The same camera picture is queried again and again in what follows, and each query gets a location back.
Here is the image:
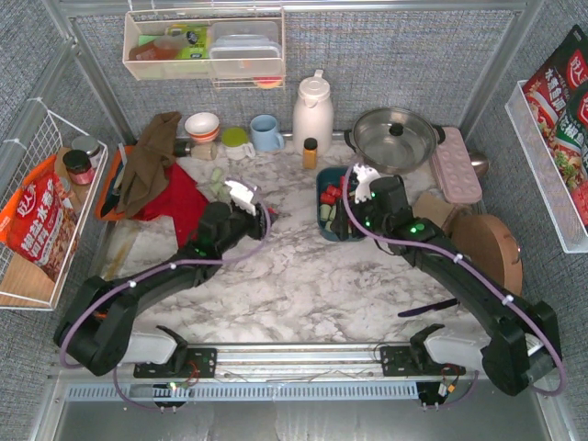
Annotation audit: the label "red capsule top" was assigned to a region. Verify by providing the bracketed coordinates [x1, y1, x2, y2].
[326, 185, 342, 196]

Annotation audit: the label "cream wall rack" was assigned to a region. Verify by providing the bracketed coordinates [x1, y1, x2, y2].
[122, 6, 286, 89]

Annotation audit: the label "red cloth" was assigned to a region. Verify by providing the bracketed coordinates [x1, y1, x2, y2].
[133, 164, 209, 247]

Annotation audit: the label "white wire basket left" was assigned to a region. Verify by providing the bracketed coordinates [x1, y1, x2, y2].
[1, 98, 108, 311]

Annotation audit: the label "white wire basket right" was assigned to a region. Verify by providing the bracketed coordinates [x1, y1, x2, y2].
[504, 80, 587, 254]

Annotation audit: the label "blue mug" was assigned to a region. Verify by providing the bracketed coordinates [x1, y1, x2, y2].
[250, 115, 285, 153]

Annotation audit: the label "teal storage basket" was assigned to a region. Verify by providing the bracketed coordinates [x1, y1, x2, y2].
[316, 166, 346, 242]

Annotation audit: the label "purple knife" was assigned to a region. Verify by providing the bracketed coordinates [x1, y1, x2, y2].
[398, 299, 459, 318]

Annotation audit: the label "steel ladle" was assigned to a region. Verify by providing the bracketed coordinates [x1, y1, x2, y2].
[469, 151, 490, 179]

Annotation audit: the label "round wooden board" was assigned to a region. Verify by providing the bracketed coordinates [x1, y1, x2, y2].
[451, 214, 523, 297]

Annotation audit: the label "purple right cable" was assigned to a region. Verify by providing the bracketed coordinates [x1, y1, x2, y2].
[342, 164, 567, 410]

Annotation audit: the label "white thermos jug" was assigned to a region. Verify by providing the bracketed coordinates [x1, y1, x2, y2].
[292, 69, 334, 156]

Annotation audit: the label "orange snack bag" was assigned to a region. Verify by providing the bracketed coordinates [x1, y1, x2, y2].
[1, 155, 77, 282]

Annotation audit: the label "brown cloth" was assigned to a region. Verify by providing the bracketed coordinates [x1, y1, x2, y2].
[116, 111, 182, 219]

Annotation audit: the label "steel pot with lid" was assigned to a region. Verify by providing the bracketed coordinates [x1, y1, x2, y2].
[344, 107, 446, 175]

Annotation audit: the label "white wire basket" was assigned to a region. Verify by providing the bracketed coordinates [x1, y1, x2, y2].
[504, 80, 587, 254]
[1, 98, 108, 311]

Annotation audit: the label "green drink packet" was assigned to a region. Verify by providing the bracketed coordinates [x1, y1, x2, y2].
[165, 24, 210, 60]

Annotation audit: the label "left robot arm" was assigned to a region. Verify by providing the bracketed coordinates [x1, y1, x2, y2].
[53, 202, 277, 377]

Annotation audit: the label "clear plastic containers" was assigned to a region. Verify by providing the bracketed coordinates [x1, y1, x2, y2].
[208, 20, 282, 78]

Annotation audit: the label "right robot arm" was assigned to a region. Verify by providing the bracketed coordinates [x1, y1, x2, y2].
[342, 164, 568, 397]

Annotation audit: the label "red capsule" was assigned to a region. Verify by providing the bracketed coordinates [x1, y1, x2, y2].
[326, 185, 342, 196]
[320, 193, 335, 205]

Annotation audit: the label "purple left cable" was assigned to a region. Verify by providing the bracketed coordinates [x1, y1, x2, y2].
[59, 181, 272, 413]

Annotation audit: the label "dark lid jar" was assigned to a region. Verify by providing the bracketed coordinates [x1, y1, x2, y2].
[62, 150, 95, 186]

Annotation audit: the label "purple cable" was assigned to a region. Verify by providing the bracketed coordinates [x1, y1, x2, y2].
[342, 164, 567, 410]
[59, 181, 272, 413]

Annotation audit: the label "green lid cup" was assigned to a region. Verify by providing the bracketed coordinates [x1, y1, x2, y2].
[221, 127, 255, 161]

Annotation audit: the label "pink egg tray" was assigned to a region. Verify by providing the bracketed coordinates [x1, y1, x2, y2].
[431, 126, 482, 205]

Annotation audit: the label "white orange bowl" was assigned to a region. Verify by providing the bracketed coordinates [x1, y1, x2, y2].
[185, 112, 220, 142]

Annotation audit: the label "red seasoning packet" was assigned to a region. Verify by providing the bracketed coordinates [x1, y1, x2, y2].
[523, 25, 587, 227]

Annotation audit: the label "pepper grinder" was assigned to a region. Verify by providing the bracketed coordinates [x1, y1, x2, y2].
[174, 140, 218, 161]

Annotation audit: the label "orange tray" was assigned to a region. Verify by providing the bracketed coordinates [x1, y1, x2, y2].
[94, 150, 124, 221]

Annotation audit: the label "orange spice bottle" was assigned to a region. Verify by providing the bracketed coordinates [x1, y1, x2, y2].
[302, 138, 318, 169]

